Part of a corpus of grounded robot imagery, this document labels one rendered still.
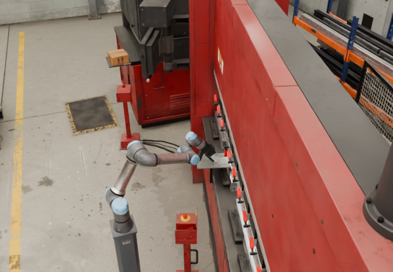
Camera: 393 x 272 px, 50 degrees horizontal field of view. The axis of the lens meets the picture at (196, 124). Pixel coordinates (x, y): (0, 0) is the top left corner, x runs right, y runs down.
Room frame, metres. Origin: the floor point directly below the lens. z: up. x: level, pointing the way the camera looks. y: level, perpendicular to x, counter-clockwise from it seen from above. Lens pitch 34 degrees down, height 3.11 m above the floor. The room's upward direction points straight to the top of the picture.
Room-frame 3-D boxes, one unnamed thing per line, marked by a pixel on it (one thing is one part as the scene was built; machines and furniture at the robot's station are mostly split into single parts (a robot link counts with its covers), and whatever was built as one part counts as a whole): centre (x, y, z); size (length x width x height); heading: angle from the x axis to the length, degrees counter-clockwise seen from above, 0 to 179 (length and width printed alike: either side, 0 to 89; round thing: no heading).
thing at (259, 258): (1.49, -0.37, 1.26); 0.15 x 0.09 x 0.17; 5
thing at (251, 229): (1.69, -0.36, 1.26); 0.15 x 0.09 x 0.17; 5
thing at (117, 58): (4.57, 0.93, 1.04); 0.30 x 0.26 x 0.12; 18
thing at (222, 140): (3.21, -0.23, 0.92); 0.50 x 0.06 x 0.10; 5
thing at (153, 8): (3.88, 0.35, 1.53); 0.51 x 0.25 x 0.85; 172
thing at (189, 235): (2.18, 0.08, 0.75); 0.20 x 0.16 x 0.18; 179
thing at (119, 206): (2.17, 0.55, 0.94); 0.13 x 0.12 x 0.14; 28
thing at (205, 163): (2.65, -0.13, 1.00); 0.26 x 0.18 x 0.01; 95
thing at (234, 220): (2.05, -0.27, 0.89); 0.30 x 0.05 x 0.03; 5
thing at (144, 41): (3.84, 0.44, 1.42); 0.45 x 0.12 x 0.36; 172
